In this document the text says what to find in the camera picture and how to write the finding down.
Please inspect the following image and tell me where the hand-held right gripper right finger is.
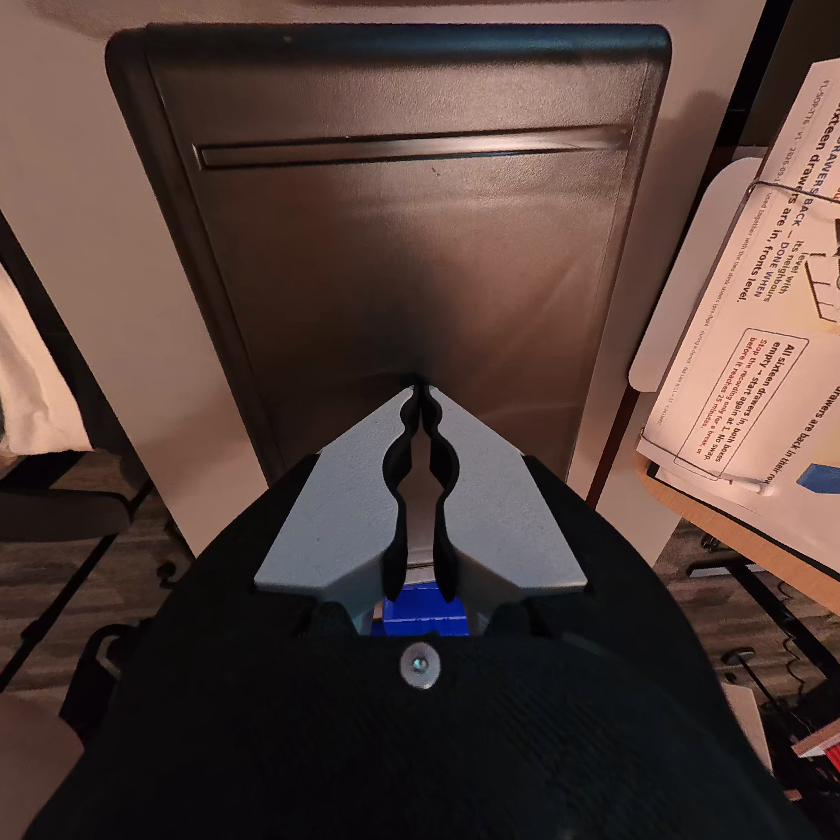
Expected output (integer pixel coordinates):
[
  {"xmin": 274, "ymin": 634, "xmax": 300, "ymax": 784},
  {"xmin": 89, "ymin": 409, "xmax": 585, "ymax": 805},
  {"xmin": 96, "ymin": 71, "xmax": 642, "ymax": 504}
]
[{"xmin": 423, "ymin": 386, "xmax": 587, "ymax": 636}]

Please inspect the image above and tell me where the white cloth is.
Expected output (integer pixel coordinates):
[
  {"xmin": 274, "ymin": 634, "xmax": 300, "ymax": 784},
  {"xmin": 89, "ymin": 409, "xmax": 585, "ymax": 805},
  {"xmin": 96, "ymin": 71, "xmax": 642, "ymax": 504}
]
[{"xmin": 0, "ymin": 262, "xmax": 94, "ymax": 462}]

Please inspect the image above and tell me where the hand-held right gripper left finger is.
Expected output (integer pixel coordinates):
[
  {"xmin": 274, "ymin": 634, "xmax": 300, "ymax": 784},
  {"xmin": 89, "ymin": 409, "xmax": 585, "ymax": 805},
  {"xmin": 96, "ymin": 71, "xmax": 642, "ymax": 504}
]
[{"xmin": 255, "ymin": 386, "xmax": 421, "ymax": 636}]

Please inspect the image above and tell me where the white card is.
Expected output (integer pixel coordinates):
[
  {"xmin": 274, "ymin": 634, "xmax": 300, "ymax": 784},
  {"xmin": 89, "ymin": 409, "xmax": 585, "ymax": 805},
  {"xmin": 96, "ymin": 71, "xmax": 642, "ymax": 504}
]
[{"xmin": 628, "ymin": 147, "xmax": 783, "ymax": 395}]

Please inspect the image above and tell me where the black office chair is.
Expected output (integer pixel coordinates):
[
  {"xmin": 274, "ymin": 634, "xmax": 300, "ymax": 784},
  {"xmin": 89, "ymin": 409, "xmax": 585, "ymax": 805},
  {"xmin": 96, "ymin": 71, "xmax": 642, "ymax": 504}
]
[{"xmin": 0, "ymin": 453, "xmax": 155, "ymax": 546}]

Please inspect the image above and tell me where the blue plastic bin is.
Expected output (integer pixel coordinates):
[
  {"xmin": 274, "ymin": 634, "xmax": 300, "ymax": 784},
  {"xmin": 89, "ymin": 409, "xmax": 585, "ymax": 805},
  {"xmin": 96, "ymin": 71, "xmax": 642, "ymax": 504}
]
[{"xmin": 369, "ymin": 581, "xmax": 471, "ymax": 637}]

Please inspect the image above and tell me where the black metal cabinet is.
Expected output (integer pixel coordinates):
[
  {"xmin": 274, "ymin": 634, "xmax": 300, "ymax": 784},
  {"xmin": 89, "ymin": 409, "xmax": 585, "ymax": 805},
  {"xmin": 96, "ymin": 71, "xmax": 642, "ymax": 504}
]
[{"xmin": 105, "ymin": 23, "xmax": 673, "ymax": 490}]

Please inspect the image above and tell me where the red box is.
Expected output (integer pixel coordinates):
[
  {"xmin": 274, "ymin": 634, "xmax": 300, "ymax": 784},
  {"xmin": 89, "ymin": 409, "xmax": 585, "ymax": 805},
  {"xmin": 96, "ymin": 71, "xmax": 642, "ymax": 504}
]
[{"xmin": 793, "ymin": 721, "xmax": 840, "ymax": 781}]

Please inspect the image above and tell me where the black cable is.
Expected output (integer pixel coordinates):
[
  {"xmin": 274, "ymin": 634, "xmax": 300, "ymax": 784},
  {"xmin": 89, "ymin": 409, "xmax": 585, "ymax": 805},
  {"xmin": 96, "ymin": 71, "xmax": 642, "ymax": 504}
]
[{"xmin": 777, "ymin": 626, "xmax": 818, "ymax": 700}]

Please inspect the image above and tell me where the printed instruction sheet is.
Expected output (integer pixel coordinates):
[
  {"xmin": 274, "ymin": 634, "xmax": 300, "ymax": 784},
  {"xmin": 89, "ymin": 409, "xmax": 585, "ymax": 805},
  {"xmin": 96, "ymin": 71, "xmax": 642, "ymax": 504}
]
[{"xmin": 638, "ymin": 56, "xmax": 840, "ymax": 526}]

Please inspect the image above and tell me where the wooden board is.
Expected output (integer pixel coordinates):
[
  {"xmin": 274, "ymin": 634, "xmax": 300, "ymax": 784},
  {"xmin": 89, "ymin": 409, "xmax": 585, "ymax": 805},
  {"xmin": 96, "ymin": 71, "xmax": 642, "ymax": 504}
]
[{"xmin": 633, "ymin": 453, "xmax": 840, "ymax": 614}]

